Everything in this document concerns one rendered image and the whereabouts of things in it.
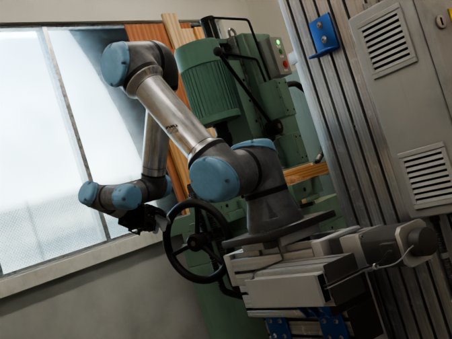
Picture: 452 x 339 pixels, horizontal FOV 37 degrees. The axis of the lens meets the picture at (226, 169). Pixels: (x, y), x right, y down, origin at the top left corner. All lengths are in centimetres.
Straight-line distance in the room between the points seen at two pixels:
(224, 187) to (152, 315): 238
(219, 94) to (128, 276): 164
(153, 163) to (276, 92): 78
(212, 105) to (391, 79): 110
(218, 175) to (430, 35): 57
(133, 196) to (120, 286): 190
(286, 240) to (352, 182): 22
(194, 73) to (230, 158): 91
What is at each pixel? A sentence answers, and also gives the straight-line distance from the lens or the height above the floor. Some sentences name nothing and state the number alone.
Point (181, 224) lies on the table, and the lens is 251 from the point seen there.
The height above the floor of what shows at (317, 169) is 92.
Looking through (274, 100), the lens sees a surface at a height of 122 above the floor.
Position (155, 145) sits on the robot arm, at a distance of 196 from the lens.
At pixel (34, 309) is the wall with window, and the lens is 349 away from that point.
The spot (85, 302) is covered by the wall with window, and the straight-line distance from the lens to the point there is 365.
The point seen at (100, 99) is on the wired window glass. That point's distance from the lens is 409.
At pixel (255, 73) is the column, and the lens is 266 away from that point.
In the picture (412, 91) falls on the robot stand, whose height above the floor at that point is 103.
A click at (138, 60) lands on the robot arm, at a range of 178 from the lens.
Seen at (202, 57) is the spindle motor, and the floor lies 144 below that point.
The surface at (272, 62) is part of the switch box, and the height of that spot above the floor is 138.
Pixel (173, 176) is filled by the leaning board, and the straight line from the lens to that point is 401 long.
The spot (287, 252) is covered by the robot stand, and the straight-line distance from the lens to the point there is 165.
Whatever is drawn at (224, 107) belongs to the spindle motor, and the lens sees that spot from 247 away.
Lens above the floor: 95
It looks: 2 degrees up
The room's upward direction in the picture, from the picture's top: 17 degrees counter-clockwise
